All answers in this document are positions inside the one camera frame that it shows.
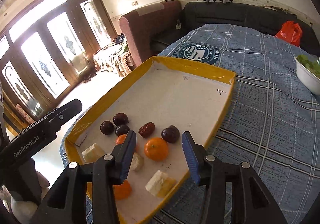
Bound orange mandarin with leaf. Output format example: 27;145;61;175
113;180;132;200

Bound dark purple plum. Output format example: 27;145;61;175
114;124;130;137
100;121;114;135
161;125;180;144
113;112;129;126

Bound small cream pastry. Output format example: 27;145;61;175
145;170;176;198

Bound red jujube date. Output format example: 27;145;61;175
138;122;156;138

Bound white gloved hand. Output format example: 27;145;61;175
1;171;50;223

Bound round cream pastry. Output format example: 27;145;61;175
130;152;144;171

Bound wooden glass door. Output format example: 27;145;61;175
1;0;117;119

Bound yellow rimmed white tray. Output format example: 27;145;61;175
65;56;235;223

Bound white bowl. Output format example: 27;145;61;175
295;57;320;95

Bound patterned cloth covered bench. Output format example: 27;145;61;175
93;33;136;77

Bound green leafy vegetables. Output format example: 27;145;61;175
297;54;320;78

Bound red plastic bag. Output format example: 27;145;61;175
274;21;303;47

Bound maroon armchair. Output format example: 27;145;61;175
118;0;182;66

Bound black sofa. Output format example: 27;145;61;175
150;2;319;56

